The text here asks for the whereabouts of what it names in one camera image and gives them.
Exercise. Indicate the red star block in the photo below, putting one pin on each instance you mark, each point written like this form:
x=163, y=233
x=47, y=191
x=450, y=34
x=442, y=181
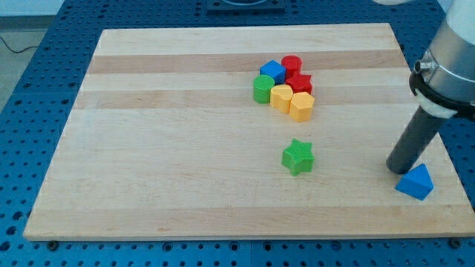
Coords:
x=300, y=83

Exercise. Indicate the red cylinder block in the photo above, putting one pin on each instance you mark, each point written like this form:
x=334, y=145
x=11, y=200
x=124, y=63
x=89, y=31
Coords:
x=292, y=64

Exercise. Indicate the yellow heart block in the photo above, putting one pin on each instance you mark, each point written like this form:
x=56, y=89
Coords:
x=280, y=97

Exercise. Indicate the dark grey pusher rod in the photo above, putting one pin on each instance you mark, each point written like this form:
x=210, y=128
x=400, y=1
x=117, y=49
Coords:
x=417, y=135

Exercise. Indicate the green star block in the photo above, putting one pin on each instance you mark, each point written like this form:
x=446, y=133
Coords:
x=298, y=157

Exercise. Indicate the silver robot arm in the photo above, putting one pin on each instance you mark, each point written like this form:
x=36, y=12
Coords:
x=443, y=79

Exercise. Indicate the yellow hexagon block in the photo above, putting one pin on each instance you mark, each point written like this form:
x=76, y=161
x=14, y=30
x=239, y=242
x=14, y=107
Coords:
x=301, y=106

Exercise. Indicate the green cylinder block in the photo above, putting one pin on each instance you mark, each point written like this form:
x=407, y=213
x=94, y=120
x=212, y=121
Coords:
x=262, y=86

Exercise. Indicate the blue cube block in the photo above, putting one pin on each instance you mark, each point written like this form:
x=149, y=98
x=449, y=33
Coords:
x=274, y=70

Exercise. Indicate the wooden board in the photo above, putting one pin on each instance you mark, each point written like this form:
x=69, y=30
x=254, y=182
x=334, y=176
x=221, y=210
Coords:
x=165, y=142

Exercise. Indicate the blue triangle block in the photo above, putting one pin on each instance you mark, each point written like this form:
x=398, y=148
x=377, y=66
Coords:
x=416, y=183

